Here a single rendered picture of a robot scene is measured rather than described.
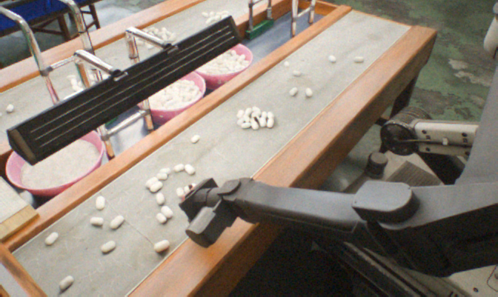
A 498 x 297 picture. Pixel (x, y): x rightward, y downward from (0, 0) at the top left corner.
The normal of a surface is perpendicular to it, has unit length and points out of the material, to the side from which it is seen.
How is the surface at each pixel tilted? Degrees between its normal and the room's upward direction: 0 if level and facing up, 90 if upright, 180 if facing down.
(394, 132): 91
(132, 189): 0
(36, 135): 58
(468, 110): 0
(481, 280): 0
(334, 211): 43
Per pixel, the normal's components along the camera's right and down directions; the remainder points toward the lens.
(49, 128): 0.66, -0.06
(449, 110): 0.00, -0.76
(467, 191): -0.62, -0.72
